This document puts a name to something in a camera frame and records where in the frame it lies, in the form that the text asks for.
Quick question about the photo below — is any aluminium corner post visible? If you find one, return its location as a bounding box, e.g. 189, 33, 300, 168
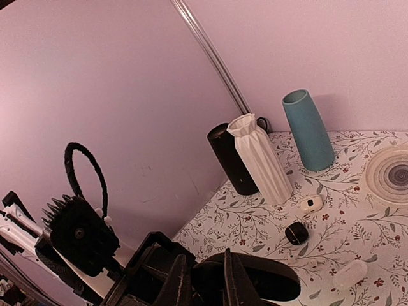
171, 0, 251, 114

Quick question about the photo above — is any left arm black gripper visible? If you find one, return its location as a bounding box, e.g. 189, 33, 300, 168
103, 231, 194, 305

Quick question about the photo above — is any teal cylindrical vase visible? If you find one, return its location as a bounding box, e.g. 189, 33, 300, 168
282, 89, 335, 172

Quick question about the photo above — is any beige open earbud case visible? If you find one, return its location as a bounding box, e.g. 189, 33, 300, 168
300, 194, 323, 214

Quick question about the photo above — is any black cylindrical vase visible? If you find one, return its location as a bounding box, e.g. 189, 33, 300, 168
207, 123, 259, 196

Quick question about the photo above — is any left camera black cable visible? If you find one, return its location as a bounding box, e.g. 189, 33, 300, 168
63, 142, 109, 221

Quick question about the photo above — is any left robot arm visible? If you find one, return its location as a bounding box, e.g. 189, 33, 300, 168
1, 192, 195, 305

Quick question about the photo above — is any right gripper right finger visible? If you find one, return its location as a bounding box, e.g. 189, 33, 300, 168
222, 249, 264, 306

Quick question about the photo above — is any white ribbed vase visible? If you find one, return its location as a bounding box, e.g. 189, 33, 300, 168
227, 113, 293, 205

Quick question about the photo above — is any white oval charging case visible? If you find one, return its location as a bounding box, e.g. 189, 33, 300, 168
333, 260, 368, 290

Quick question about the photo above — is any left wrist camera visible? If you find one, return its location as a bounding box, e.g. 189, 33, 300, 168
43, 195, 122, 277

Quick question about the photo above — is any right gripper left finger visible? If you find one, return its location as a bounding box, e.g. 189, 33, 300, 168
153, 254, 193, 306

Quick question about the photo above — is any grey spiral ceramic plate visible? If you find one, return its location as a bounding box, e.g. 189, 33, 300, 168
360, 145, 407, 208

